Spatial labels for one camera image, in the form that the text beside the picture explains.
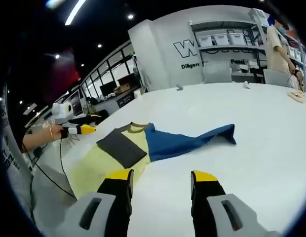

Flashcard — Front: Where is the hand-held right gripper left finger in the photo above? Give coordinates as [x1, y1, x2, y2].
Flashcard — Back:
[58, 168, 135, 237]

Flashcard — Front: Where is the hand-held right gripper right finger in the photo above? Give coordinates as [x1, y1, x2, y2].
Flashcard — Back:
[190, 170, 275, 237]

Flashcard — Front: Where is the yellow blue black garment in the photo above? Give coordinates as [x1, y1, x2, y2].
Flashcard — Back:
[68, 121, 237, 198]

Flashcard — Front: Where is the large computer monitor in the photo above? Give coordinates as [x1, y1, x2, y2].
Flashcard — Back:
[68, 89, 85, 117]

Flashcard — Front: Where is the small black monitor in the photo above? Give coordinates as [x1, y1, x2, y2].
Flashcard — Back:
[99, 82, 117, 96]

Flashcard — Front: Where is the dark office desk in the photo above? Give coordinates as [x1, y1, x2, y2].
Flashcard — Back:
[115, 92, 135, 109]

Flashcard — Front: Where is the cardboard box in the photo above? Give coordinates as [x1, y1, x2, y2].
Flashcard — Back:
[113, 82, 134, 94]

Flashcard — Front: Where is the person's grey shirt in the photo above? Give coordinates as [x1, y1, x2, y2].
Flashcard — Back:
[0, 83, 77, 237]

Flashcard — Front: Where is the grey office chair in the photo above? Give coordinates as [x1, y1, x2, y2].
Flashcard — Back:
[201, 61, 233, 84]
[262, 68, 292, 87]

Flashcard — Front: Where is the cream cloth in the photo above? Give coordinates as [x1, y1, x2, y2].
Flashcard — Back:
[287, 89, 306, 104]

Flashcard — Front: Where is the grey metal shelf unit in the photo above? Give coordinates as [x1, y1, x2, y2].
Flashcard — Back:
[191, 19, 270, 78]

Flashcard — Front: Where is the white storage bin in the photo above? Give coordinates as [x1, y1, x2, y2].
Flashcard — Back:
[197, 35, 214, 48]
[213, 34, 229, 46]
[228, 33, 246, 46]

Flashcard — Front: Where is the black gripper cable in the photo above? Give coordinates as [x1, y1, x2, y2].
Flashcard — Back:
[21, 137, 77, 199]

